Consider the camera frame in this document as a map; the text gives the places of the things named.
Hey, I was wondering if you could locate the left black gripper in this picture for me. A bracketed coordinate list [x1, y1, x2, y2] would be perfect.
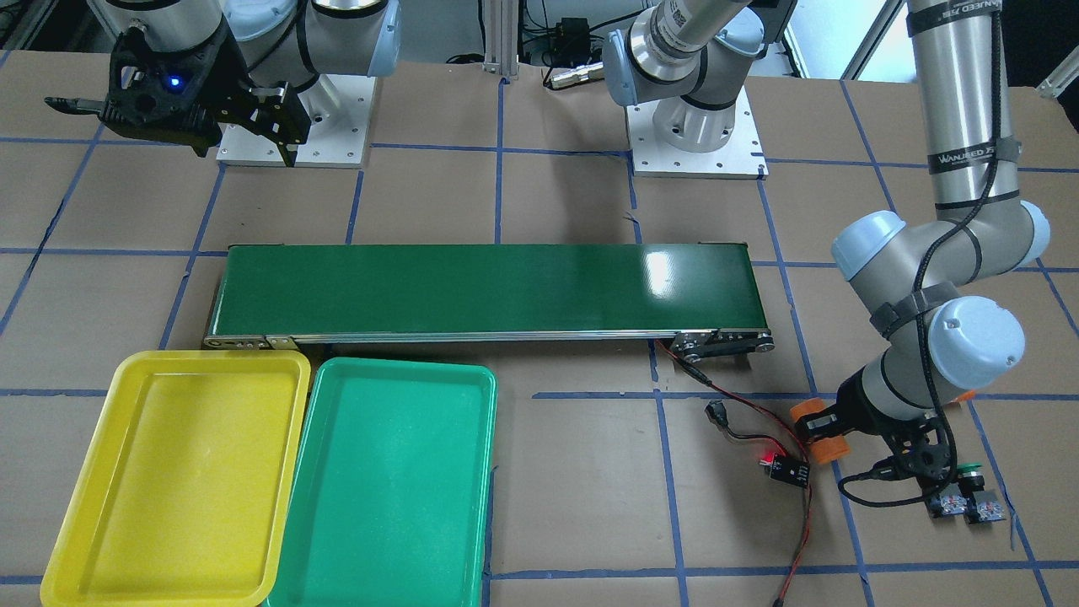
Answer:
[800, 363, 920, 446]

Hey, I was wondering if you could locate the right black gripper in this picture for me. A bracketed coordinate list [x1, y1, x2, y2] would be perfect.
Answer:
[199, 24, 311, 168]

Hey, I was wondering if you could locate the plain orange cylinder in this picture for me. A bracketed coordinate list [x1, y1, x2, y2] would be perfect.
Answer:
[790, 397, 851, 465]

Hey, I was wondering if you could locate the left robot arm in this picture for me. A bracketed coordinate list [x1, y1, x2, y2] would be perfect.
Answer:
[792, 1, 1049, 443]

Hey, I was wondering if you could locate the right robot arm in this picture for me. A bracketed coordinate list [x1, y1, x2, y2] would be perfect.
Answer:
[51, 1, 401, 169]

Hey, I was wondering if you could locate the small controller circuit board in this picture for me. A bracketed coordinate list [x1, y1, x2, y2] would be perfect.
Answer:
[759, 453, 812, 489]

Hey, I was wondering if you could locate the green push button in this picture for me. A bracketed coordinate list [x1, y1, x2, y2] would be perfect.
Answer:
[921, 481, 968, 519]
[956, 464, 1006, 525]

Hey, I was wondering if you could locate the green conveyor belt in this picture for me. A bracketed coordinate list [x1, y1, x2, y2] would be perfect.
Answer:
[203, 243, 775, 362]

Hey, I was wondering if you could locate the yellow tray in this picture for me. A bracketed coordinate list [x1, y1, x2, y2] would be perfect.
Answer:
[40, 350, 311, 606]

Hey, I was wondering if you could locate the green tray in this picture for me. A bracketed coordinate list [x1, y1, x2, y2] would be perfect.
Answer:
[265, 357, 497, 606]

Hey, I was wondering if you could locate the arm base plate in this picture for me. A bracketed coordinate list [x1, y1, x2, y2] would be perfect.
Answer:
[216, 74, 380, 169]
[625, 89, 770, 180]

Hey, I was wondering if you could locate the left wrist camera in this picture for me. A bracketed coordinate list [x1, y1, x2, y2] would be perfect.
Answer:
[871, 417, 956, 484]

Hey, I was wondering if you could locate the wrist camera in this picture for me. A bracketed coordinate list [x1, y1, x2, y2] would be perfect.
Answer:
[871, 417, 956, 484]
[43, 24, 223, 157]

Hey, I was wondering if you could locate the red black power cable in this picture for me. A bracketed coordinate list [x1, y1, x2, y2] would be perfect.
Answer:
[652, 337, 815, 607]

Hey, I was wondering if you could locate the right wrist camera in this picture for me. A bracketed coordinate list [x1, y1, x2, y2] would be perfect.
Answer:
[43, 24, 223, 157]

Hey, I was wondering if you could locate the aluminium frame post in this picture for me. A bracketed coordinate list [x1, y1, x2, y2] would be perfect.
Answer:
[479, 0, 523, 82]

